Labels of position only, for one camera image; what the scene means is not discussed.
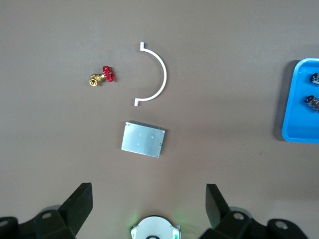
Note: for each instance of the brass valve red handwheel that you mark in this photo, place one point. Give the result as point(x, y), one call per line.
point(108, 74)

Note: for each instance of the white semicircular bracket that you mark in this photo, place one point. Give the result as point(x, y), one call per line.
point(164, 74)

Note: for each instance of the small black display module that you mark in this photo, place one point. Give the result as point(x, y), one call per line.
point(315, 78)

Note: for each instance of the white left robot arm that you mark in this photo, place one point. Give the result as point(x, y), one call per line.
point(155, 227)

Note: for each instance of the brown cylindrical capacitor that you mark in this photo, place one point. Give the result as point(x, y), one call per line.
point(312, 103)

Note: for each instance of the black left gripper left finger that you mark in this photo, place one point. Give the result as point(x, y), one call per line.
point(74, 206)

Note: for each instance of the blue plastic tray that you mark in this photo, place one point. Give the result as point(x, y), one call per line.
point(294, 119)

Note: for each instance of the silver metal box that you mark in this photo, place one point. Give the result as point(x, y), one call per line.
point(143, 140)

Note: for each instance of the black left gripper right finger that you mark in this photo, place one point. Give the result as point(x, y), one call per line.
point(216, 206)

